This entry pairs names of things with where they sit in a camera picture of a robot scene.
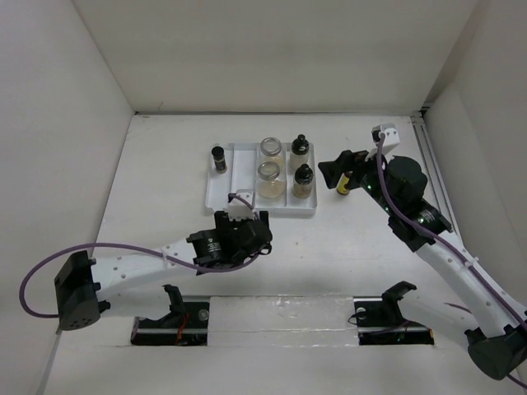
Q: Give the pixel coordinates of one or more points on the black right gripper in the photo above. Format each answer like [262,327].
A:
[332,170]

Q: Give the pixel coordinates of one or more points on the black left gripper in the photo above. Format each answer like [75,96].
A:
[225,223]

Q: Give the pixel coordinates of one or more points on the yellow bottle beige cap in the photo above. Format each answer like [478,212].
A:
[343,183]

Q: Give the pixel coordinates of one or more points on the black-cap bottle tan powder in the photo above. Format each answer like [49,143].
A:
[303,182]

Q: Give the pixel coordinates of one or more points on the black-cap bottle white powder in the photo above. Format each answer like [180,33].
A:
[299,153]

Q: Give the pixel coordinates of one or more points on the round glass jar silver lid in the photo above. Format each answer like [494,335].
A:
[271,150]

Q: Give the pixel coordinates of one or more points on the small black-lid spice jar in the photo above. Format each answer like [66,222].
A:
[219,159]

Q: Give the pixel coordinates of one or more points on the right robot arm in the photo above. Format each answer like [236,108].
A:
[493,332]

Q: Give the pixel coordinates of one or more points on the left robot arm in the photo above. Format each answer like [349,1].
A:
[86,287]

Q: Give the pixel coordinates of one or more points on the white divided organizer tray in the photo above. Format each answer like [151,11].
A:
[242,160]

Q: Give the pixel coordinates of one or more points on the white foam front block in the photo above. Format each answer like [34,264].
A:
[282,321]

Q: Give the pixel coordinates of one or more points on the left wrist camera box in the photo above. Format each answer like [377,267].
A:
[240,205]

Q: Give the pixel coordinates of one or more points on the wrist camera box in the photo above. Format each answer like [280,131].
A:
[385,137]
[240,205]

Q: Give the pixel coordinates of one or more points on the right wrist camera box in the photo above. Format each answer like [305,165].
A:
[385,137]

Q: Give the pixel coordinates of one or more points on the aluminium rail right side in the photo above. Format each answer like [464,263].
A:
[438,190]

